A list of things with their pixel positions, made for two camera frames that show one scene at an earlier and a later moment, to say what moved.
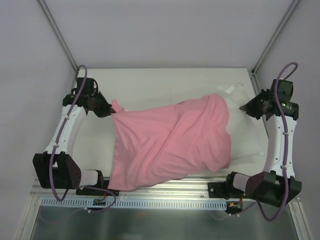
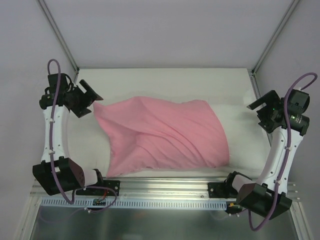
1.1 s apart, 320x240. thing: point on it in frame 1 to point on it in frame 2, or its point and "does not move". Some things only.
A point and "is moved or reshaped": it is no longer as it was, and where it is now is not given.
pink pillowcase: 179,140 is moved or reshaped
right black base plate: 221,190 does not move
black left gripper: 100,106 to 81,99
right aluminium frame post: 293,6 does not move
